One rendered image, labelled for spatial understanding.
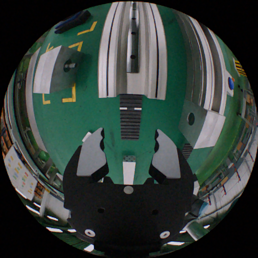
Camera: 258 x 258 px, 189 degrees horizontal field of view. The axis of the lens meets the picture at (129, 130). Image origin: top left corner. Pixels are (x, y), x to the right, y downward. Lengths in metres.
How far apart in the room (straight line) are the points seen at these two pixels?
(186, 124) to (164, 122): 0.06
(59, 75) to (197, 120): 0.30
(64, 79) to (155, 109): 0.23
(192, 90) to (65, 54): 0.28
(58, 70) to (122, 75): 0.13
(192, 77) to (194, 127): 0.12
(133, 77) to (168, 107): 0.12
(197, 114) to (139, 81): 0.14
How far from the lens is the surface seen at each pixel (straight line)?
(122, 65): 0.17
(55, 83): 0.20
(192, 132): 0.21
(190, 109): 0.23
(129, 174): 0.35
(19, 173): 3.05
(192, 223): 0.70
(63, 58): 0.20
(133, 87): 0.17
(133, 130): 0.24
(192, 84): 0.23
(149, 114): 0.23
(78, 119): 0.27
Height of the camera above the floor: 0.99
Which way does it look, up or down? 60 degrees down
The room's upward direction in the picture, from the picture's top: 178 degrees counter-clockwise
